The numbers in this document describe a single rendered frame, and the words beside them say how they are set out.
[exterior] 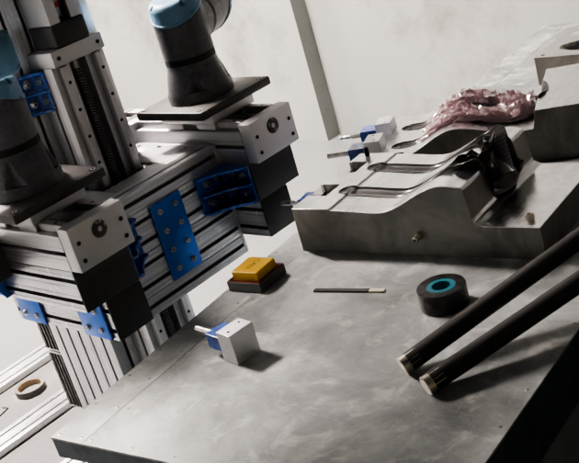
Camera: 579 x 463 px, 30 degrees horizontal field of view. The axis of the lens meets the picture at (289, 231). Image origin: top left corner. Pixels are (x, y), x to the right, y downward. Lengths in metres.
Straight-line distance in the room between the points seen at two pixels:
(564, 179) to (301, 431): 0.71
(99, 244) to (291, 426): 0.66
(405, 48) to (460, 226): 3.08
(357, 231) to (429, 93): 2.96
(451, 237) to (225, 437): 0.56
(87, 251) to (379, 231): 0.54
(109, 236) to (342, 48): 3.20
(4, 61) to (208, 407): 0.65
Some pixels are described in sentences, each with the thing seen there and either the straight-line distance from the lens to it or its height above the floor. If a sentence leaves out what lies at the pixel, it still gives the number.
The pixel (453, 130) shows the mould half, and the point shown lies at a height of 0.89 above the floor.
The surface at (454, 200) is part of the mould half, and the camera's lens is 1.81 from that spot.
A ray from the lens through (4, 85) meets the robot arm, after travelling 2.06.
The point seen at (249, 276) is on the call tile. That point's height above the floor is 0.83.
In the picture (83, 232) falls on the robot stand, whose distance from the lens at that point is 1.99.
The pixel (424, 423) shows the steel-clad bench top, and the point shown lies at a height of 0.80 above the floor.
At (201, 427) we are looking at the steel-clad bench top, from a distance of 1.59.
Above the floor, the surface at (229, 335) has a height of 0.85.
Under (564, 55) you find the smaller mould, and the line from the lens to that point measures 2.61.
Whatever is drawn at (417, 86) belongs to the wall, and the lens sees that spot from 4.91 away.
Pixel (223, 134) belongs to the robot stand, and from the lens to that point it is 2.32.
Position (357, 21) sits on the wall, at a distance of 4.99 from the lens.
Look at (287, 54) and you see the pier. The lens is 5.21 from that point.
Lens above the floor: 1.60
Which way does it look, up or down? 22 degrees down
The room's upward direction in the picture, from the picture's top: 17 degrees counter-clockwise
